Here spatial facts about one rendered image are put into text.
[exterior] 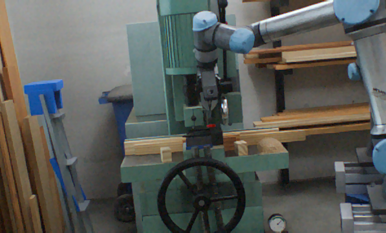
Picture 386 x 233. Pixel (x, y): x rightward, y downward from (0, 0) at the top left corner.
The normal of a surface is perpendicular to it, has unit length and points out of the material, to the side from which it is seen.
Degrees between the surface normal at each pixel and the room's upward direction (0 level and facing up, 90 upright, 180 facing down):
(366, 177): 90
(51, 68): 90
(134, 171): 90
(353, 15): 83
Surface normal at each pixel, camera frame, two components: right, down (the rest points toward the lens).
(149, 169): 0.02, 0.17
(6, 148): 0.99, -0.13
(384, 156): -0.47, 0.32
